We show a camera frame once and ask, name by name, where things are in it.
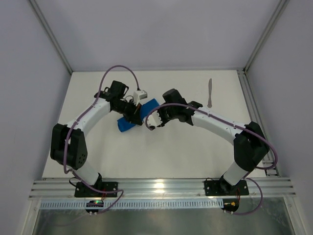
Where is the blue cloth napkin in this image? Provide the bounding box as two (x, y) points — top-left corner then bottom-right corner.
(117, 98), (159, 132)

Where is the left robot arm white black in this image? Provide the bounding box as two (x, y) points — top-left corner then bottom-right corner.
(50, 81), (147, 197)

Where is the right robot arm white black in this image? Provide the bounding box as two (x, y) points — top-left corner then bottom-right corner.
(157, 89), (269, 195)

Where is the silver table knife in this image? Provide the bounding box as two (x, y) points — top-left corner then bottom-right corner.
(207, 78), (212, 108)

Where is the left black connector box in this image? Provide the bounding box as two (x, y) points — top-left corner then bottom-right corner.
(85, 200), (104, 214)

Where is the black connector box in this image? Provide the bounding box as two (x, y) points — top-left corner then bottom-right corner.
(85, 200), (104, 214)
(222, 201), (239, 214)

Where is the right black connector box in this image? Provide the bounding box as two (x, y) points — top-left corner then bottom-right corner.
(222, 201), (239, 214)

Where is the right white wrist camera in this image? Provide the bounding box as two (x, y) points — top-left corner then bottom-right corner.
(145, 112), (162, 130)

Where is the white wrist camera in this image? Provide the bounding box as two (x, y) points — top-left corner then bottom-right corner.
(133, 90), (148, 105)
(145, 112), (162, 130)

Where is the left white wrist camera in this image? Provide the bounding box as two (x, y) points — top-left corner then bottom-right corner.
(133, 90), (148, 105)

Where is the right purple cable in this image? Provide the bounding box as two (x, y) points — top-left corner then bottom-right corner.
(145, 103), (279, 215)

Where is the purple cable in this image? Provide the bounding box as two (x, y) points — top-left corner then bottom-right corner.
(63, 65), (140, 216)
(145, 103), (279, 215)

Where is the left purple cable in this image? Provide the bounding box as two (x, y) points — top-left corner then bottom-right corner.
(63, 65), (140, 216)

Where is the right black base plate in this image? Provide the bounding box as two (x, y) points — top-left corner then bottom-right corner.
(203, 179), (249, 196)

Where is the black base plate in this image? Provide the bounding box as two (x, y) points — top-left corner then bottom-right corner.
(203, 179), (249, 196)
(74, 181), (118, 198)

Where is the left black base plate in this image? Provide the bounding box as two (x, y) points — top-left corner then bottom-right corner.
(74, 181), (118, 198)

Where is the right aluminium side rail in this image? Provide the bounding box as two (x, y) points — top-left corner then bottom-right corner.
(237, 70), (274, 167)

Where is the aluminium front rail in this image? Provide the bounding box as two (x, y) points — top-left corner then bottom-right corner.
(29, 177), (296, 200)

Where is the left aluminium frame post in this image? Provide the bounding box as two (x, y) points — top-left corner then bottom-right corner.
(27, 0), (73, 75)

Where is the aluminium frame post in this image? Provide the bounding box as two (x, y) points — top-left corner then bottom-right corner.
(243, 0), (290, 73)
(27, 0), (73, 75)

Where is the slotted grey cable duct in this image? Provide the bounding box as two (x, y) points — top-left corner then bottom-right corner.
(39, 198), (223, 210)

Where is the right aluminium frame post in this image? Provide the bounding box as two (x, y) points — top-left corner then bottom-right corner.
(243, 0), (290, 73)

